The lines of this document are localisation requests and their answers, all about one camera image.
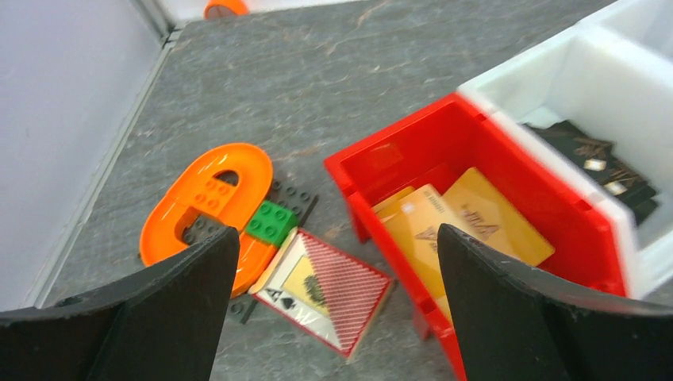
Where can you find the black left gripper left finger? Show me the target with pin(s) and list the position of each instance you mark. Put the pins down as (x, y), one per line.
(161, 323)

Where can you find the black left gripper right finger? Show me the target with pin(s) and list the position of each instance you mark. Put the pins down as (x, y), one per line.
(518, 322)

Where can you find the gold credit card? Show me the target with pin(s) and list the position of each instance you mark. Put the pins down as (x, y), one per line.
(412, 217)
(492, 218)

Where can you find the red playing card box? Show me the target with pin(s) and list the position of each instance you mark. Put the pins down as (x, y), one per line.
(328, 293)

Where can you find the green toy brick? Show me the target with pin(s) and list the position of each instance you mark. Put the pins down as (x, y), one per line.
(271, 223)

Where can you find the orange letter e toy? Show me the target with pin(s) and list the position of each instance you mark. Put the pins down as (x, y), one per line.
(226, 184)

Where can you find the dark items in bin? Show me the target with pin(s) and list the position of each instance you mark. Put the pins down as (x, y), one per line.
(595, 158)

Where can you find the red plastic bin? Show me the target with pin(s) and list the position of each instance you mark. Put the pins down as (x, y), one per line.
(450, 163)

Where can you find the white plastic bin middle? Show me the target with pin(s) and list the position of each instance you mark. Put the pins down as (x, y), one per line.
(613, 90)

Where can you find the orange round cap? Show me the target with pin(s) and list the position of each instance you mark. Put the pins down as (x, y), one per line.
(224, 8)

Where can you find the black lego base plate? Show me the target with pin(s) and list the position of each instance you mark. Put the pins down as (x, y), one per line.
(299, 199)

